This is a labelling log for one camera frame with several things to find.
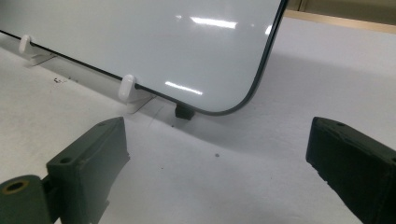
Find white whiteboard holder clip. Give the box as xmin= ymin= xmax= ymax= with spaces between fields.
xmin=118 ymin=74 xmax=156 ymax=115
xmin=18 ymin=34 xmax=58 ymax=67

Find small black whiteboard foot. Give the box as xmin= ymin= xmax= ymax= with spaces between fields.
xmin=175 ymin=103 xmax=196 ymax=121

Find white whiteboard with black rim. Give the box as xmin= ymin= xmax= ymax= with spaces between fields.
xmin=0 ymin=0 xmax=289 ymax=117

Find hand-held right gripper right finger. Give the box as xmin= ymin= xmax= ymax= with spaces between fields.
xmin=305 ymin=116 xmax=396 ymax=224

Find beige wooden table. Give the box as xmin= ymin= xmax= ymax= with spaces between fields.
xmin=283 ymin=8 xmax=396 ymax=35

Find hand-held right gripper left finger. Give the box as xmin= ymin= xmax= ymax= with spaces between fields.
xmin=46 ymin=116 xmax=131 ymax=224

